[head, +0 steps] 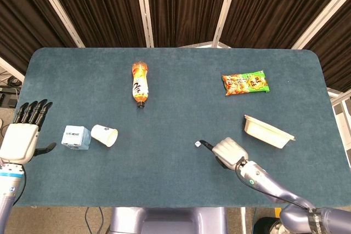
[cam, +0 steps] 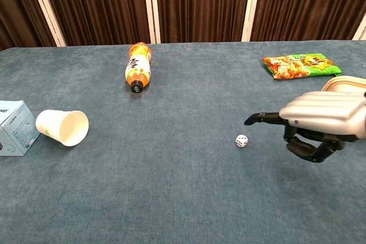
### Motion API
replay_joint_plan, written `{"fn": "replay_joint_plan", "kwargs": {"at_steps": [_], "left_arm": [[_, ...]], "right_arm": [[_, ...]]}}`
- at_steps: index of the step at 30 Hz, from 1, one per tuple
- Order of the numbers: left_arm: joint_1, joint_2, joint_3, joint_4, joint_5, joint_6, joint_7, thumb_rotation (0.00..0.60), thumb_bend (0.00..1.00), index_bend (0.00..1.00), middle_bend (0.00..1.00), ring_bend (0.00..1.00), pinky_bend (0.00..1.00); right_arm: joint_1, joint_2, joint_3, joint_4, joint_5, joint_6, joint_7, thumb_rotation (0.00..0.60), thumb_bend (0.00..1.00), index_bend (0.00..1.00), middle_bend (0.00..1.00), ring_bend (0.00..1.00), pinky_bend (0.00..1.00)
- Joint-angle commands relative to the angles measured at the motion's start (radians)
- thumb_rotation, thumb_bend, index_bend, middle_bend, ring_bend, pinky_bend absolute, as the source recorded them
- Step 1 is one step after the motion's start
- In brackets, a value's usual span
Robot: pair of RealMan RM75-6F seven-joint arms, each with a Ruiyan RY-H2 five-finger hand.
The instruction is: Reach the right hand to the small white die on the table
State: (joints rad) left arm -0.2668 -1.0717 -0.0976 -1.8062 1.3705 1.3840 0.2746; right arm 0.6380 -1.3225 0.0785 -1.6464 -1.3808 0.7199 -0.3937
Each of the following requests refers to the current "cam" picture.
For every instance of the white paper cup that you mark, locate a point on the white paper cup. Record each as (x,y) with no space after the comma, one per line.
(63,127)

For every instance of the brown pleated curtain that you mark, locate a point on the brown pleated curtain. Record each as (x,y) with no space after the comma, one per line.
(203,4)
(97,7)
(17,9)
(308,4)

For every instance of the green orange snack bag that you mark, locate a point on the green orange snack bag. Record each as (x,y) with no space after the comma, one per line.
(300,66)

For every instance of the blue table cloth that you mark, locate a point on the blue table cloth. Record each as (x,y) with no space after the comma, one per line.
(171,184)

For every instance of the beige plastic container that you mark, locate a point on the beige plastic container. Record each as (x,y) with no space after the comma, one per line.
(346,82)

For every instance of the white die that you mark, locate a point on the white die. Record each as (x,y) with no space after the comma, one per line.
(241,141)

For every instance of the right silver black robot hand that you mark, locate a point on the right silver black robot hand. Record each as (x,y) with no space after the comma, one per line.
(323,112)

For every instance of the white screen frame post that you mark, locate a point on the white screen frame post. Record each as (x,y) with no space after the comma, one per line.
(361,29)
(151,7)
(45,7)
(251,4)

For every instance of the light blue cardboard box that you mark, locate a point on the light blue cardboard box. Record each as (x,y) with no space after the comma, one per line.
(14,129)

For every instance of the orange drink bottle black cap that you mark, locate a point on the orange drink bottle black cap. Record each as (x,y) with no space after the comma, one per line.
(138,68)

